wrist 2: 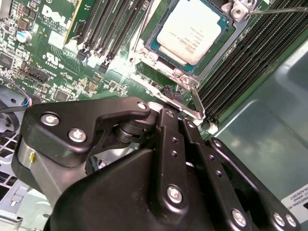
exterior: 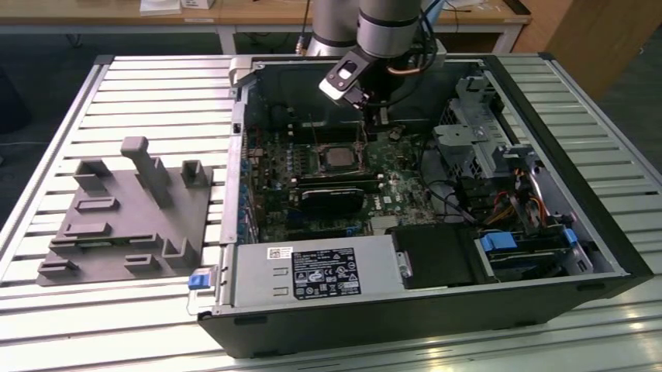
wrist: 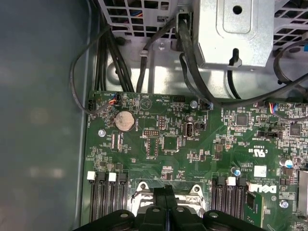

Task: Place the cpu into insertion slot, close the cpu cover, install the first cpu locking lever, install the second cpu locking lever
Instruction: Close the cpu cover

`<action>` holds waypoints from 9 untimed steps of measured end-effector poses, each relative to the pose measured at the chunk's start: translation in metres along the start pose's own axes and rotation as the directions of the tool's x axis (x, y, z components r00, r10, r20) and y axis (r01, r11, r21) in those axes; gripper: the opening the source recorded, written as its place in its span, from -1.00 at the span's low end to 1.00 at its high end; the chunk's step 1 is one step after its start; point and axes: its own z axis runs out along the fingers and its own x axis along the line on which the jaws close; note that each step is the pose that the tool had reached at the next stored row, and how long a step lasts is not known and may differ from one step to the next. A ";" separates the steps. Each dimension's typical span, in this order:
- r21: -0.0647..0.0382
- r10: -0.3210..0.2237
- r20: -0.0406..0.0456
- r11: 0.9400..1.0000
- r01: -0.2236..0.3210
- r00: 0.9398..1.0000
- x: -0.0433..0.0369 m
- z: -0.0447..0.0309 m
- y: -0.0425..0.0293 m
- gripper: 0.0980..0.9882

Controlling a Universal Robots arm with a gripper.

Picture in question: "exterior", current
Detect silver CPU chip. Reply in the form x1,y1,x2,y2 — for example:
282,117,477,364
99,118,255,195
325,148,361,167

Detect wooden desk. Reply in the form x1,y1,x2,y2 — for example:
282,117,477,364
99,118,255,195
0,0,534,55

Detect thin cable brass connector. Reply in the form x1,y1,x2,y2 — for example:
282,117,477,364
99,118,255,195
297,0,315,54

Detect black plastic fan shroud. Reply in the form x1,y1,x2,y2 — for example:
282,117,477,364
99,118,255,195
390,223,490,290

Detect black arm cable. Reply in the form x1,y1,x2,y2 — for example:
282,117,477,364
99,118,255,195
385,0,442,108

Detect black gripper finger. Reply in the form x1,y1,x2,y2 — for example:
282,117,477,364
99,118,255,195
369,107,391,131

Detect hard disk in blue carrier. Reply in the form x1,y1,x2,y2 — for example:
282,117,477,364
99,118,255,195
475,228,594,280

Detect grey metal disk bay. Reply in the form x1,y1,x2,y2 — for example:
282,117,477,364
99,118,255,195
431,75,545,181

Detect white box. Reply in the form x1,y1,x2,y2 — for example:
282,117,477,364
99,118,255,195
139,0,183,16

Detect black open PC case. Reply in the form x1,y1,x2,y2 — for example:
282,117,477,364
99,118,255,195
195,53,654,360

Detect black RAM stick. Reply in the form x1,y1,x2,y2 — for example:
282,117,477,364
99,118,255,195
295,174,379,191
288,119,371,143

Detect grey parts rack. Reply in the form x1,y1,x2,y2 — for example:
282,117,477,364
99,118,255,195
36,136,214,288

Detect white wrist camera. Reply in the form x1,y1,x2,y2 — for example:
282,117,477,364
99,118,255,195
318,50,371,108

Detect silver power supply unit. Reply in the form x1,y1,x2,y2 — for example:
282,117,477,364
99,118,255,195
227,234,405,309

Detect orange and yellow wires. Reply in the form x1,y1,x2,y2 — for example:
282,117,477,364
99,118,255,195
485,189,550,228

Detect small silver heat sink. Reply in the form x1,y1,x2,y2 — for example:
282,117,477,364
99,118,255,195
370,216,403,233

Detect green motherboard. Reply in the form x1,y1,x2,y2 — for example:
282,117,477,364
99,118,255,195
242,123,441,243

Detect black CPU socket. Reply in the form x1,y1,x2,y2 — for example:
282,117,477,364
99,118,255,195
315,142,371,174

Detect black graphics card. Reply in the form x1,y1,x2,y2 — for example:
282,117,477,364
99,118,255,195
297,188,366,214

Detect blue case latch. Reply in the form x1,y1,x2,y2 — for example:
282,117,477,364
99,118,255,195
188,267,216,291

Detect wooden cabinet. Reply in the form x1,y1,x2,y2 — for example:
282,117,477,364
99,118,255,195
514,0,662,100

